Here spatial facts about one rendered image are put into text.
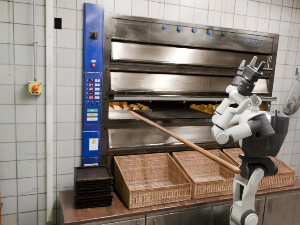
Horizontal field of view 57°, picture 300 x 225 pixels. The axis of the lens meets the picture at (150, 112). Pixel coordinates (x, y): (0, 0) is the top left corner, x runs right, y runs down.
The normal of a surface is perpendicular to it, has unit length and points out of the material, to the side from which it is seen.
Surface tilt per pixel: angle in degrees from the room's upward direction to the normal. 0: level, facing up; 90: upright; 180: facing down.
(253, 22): 90
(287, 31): 90
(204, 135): 70
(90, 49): 90
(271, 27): 90
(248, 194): 115
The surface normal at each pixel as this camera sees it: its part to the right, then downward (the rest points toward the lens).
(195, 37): 0.37, 0.17
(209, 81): 0.36, -0.18
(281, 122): -0.23, 0.15
